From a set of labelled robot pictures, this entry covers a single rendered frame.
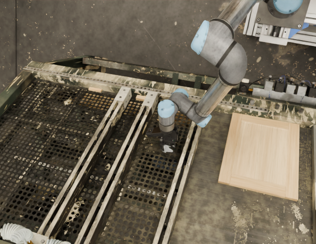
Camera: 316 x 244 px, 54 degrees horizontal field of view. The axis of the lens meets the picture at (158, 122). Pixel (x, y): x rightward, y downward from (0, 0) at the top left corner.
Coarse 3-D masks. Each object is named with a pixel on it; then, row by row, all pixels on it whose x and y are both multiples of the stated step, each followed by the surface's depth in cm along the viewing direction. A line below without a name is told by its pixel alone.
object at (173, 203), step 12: (192, 132) 169; (192, 144) 162; (192, 156) 158; (180, 168) 153; (180, 180) 153; (180, 192) 144; (168, 204) 140; (180, 204) 147; (168, 216) 140; (168, 228) 133; (156, 240) 130; (168, 240) 130
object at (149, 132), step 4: (148, 128) 160; (152, 128) 158; (156, 128) 157; (148, 132) 157; (152, 132) 156; (156, 132) 155; (160, 132) 153; (148, 136) 158; (152, 136) 157; (156, 136) 156
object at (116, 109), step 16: (128, 96) 194; (112, 112) 182; (112, 128) 179; (96, 144) 166; (80, 160) 159; (96, 160) 166; (80, 176) 153; (64, 192) 147; (64, 208) 142; (48, 224) 139; (16, 240) 116; (32, 240) 128
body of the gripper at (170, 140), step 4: (176, 128) 151; (164, 132) 150; (168, 132) 149; (172, 132) 150; (176, 132) 152; (160, 136) 156; (164, 136) 155; (168, 136) 154; (172, 136) 153; (176, 136) 154; (160, 140) 155; (164, 140) 155; (168, 140) 154; (172, 140) 154; (176, 140) 158; (164, 144) 158; (168, 144) 158; (172, 144) 156
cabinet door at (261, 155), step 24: (240, 120) 179; (264, 120) 178; (240, 144) 168; (264, 144) 167; (288, 144) 166; (240, 168) 158; (264, 168) 157; (288, 168) 156; (264, 192) 148; (288, 192) 147
